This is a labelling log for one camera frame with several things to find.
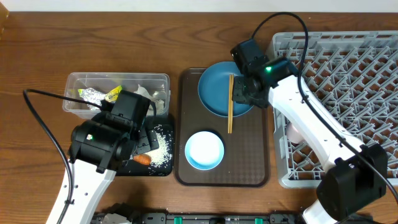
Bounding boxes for dark blue plate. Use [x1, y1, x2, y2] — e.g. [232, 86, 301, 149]
[198, 62, 242, 118]

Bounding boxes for brown serving tray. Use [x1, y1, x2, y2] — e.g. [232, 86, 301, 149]
[174, 68, 270, 187]

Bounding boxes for orange carrot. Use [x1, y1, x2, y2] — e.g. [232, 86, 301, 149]
[132, 154, 152, 166]

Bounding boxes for pink cup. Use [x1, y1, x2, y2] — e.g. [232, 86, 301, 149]
[286, 123, 304, 144]

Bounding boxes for light blue rice bowl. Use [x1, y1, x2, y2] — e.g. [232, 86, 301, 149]
[184, 131, 224, 170]

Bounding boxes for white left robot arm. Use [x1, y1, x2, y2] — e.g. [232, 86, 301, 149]
[47, 90, 159, 223]

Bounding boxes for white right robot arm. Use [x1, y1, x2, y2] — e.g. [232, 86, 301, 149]
[231, 39, 387, 223]

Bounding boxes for black waste tray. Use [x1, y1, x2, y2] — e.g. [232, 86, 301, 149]
[116, 118, 175, 176]

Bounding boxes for grey dishwasher rack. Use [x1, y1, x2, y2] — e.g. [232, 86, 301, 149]
[267, 30, 397, 185]

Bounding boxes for yellow snack wrapper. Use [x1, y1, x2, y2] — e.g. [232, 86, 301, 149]
[104, 85, 123, 102]

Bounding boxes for crumpled white tissue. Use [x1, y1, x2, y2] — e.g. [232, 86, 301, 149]
[135, 85, 166, 115]

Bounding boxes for clear plastic bin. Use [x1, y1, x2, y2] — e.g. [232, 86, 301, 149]
[64, 72, 170, 117]

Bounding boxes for crumpled aluminium foil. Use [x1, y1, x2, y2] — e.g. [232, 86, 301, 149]
[78, 88, 106, 106]

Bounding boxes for spilled white rice pile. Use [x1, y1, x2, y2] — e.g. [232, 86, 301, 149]
[146, 124, 173, 169]

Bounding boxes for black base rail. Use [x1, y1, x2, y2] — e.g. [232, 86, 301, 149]
[89, 203, 305, 224]

